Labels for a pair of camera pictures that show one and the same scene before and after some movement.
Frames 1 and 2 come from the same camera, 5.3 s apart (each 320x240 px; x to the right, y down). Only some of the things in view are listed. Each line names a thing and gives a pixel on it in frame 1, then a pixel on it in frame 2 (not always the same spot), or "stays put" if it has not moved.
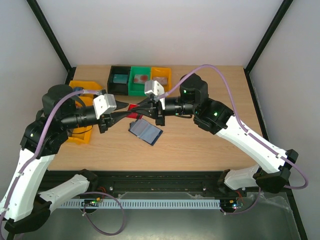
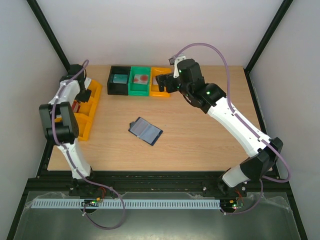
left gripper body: (105, 122) → (82, 96)
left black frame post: (71, 70) stays put
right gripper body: (159, 111) → (163, 83)
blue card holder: (145, 131) stays put
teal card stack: (120, 78) stays put
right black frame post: (264, 41) stays put
